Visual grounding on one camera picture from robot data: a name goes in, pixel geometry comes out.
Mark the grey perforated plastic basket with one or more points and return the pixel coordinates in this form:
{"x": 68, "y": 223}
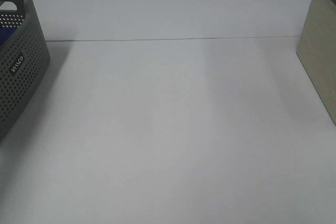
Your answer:
{"x": 23, "y": 62}

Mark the beige fabric storage box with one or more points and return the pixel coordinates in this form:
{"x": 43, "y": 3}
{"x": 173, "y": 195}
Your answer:
{"x": 316, "y": 51}

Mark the blue microfibre towel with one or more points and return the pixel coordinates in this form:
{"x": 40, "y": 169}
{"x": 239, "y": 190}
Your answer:
{"x": 7, "y": 35}

